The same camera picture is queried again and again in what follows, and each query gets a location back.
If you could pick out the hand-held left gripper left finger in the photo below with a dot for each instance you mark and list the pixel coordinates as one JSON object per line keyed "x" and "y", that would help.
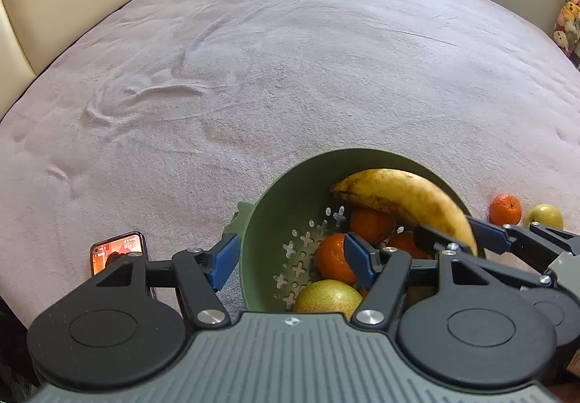
{"x": 224, "y": 260}

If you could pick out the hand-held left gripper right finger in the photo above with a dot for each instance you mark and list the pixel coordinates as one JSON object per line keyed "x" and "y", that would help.
{"x": 358, "y": 255}

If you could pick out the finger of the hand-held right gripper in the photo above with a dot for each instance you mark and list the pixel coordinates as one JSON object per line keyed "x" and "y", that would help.
{"x": 435, "y": 239}
{"x": 489, "y": 234}

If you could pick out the large yellow-green orange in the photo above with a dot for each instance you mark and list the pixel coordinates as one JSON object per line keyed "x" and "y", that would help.
{"x": 326, "y": 296}

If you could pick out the yellow banana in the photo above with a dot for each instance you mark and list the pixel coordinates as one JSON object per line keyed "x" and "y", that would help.
{"x": 408, "y": 194}

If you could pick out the green plastic colander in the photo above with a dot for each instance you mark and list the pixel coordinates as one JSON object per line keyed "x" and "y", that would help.
{"x": 281, "y": 203}

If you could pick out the small yellow-green orange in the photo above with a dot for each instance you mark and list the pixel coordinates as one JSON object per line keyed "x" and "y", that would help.
{"x": 543, "y": 217}

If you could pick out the smartphone with lit screen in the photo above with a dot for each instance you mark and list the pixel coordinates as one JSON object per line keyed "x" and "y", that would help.
{"x": 113, "y": 249}

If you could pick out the hanging plush toys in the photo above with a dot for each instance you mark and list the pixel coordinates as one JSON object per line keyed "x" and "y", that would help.
{"x": 568, "y": 22}

